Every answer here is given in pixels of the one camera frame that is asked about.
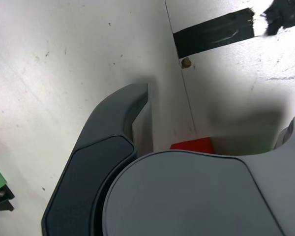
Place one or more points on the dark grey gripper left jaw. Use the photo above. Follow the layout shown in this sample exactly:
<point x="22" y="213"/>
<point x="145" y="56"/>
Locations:
<point x="88" y="172"/>

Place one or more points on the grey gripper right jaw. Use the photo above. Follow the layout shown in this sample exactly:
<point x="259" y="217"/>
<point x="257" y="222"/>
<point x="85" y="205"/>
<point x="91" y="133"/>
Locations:
<point x="186" y="196"/>

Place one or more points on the red cube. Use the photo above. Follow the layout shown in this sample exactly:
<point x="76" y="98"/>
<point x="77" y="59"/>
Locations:
<point x="194" y="146"/>

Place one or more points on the black tape strip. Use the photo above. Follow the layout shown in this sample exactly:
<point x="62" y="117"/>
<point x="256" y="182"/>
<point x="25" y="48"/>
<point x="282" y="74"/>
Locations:
<point x="211" y="37"/>

